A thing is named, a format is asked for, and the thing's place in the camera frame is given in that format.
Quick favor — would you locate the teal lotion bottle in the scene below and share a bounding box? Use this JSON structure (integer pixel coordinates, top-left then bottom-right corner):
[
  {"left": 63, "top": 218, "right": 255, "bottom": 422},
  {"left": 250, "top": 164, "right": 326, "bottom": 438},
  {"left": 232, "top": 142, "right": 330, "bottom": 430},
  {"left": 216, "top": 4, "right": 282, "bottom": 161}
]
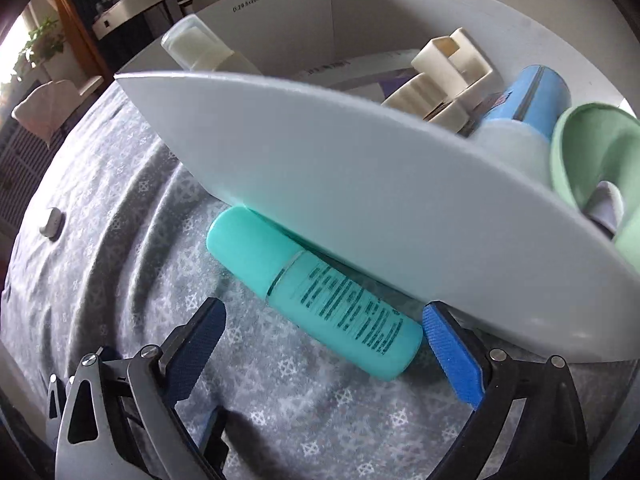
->
[{"left": 206, "top": 206, "right": 423, "bottom": 380}]

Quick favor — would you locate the grey patterned bed sheet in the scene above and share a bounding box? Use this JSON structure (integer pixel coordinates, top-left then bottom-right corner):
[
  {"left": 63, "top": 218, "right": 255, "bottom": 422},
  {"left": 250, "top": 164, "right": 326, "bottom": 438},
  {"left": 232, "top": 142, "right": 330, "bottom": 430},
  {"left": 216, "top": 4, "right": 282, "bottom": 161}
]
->
[{"left": 0, "top": 79, "right": 632, "bottom": 480}]

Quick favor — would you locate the green bowl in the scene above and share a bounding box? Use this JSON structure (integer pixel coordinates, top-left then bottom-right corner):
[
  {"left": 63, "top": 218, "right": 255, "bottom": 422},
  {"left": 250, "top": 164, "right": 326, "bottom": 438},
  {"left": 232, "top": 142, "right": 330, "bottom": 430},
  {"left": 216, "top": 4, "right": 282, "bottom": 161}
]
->
[{"left": 550, "top": 103, "right": 639, "bottom": 268}]

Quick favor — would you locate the blue tube bottle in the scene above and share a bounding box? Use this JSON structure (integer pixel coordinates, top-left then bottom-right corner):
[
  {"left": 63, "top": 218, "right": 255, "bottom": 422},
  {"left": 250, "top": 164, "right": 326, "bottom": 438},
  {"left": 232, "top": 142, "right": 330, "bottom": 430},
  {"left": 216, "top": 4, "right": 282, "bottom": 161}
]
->
[{"left": 469, "top": 65, "right": 570, "bottom": 188}]

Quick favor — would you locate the white cardboard box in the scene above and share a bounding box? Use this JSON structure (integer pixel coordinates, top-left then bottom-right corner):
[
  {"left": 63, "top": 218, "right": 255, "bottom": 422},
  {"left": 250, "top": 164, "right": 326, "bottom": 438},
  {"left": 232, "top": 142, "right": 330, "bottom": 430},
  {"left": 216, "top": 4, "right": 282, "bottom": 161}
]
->
[{"left": 117, "top": 0, "right": 639, "bottom": 362}]

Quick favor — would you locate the cream plastic holder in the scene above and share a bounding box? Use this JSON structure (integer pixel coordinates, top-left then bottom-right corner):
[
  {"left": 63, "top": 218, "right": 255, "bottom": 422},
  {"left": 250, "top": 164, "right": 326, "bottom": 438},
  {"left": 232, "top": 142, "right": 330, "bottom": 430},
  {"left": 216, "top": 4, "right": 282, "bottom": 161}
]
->
[{"left": 383, "top": 27, "right": 504, "bottom": 133}]

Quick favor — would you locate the white small bottle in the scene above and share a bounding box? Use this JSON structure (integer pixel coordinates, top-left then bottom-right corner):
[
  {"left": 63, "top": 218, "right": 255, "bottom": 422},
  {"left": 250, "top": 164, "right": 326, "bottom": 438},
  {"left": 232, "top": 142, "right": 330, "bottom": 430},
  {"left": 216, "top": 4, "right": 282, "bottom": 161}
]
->
[{"left": 160, "top": 14, "right": 262, "bottom": 75}]

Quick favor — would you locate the potted green plant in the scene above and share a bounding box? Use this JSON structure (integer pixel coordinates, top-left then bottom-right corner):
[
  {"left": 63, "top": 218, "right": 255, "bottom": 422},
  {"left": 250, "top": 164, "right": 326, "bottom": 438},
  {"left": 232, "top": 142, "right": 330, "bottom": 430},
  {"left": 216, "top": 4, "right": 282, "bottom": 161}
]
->
[{"left": 13, "top": 18, "right": 65, "bottom": 78}]

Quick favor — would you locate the white side shelf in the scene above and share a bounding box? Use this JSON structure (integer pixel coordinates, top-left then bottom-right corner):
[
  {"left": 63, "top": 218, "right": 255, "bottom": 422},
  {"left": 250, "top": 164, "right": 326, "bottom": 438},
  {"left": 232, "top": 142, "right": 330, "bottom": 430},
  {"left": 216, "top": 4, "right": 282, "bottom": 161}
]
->
[{"left": 92, "top": 0, "right": 194, "bottom": 40}]

